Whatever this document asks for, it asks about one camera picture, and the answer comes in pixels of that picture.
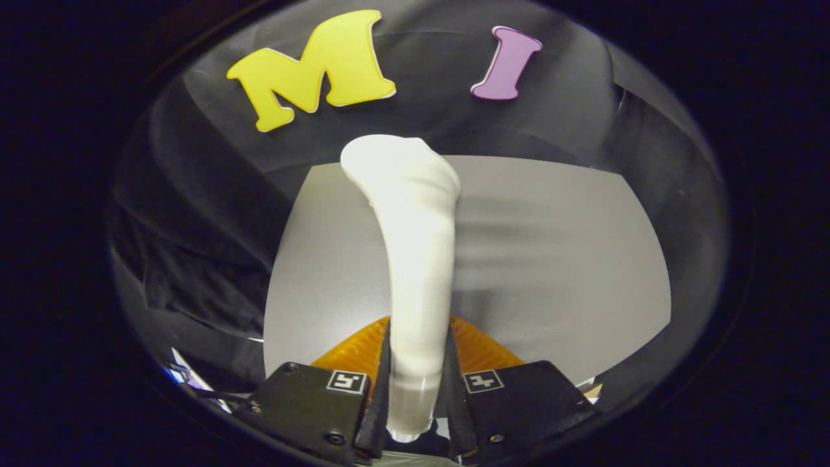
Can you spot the white garment steamer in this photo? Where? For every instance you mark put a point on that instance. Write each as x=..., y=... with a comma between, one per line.
x=415, y=259

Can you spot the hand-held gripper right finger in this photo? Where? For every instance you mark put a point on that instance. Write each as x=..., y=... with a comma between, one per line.
x=519, y=402

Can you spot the grey cabinet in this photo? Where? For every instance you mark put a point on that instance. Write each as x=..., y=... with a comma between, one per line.
x=551, y=259

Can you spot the black backdrop cloth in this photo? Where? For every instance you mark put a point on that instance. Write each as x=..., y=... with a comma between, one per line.
x=421, y=123

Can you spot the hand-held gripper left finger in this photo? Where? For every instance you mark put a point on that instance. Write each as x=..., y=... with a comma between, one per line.
x=311, y=405

